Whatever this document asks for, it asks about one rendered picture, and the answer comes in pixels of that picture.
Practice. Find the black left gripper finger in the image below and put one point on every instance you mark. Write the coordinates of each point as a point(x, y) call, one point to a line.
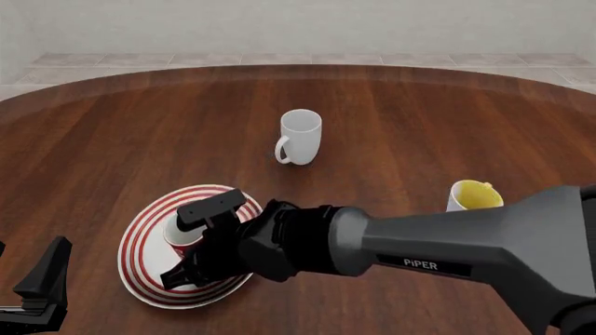
point(2, 248)
point(44, 275)

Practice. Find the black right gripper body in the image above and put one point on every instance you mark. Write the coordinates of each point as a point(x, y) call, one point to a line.
point(219, 254)

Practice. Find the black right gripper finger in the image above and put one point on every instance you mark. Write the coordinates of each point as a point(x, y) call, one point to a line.
point(179, 275)

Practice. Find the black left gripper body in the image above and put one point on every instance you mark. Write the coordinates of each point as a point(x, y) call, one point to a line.
point(32, 317)

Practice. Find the red mug with white inside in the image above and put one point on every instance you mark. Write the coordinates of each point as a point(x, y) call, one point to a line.
point(179, 237)

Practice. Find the grey and black right robot arm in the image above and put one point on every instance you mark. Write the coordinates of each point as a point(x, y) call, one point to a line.
point(442, 237)

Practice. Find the white plate with red rings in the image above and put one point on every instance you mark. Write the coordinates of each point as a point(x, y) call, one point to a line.
point(142, 251)

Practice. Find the white ceramic mug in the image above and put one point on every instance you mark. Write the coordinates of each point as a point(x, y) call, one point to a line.
point(302, 143)

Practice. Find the white mug with yellow inside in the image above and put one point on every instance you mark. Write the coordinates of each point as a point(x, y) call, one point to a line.
point(477, 195)

